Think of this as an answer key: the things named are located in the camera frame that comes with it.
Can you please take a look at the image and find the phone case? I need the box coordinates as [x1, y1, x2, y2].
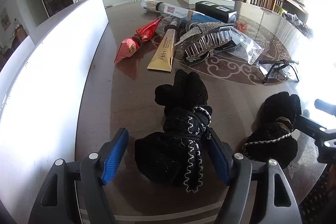
[214, 22, 264, 65]

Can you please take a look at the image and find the black rectangular box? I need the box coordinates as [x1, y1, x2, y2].
[195, 1, 237, 23]

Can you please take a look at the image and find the white storage box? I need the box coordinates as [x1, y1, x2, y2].
[1, 0, 108, 223]

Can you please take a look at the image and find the black knit glove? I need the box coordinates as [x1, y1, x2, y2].
[134, 69, 213, 193]
[240, 92, 301, 169]

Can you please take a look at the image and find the rhinestone hair claw clip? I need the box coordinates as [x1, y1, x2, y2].
[175, 22, 238, 67]

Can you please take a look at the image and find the cotton swab bundle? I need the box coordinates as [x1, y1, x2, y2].
[140, 0, 165, 12]

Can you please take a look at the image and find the wooden railing furniture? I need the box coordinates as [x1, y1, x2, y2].
[245, 0, 309, 22]

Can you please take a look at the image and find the red foil packet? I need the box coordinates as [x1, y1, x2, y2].
[114, 16, 163, 64]

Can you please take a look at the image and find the clear glasses black frame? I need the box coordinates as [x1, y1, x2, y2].
[256, 59, 299, 85]

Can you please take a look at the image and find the gold cosmetic tube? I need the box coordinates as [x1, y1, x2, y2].
[147, 18, 181, 72]

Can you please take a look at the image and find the blue white ointment box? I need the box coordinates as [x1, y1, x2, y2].
[159, 3, 221, 23]

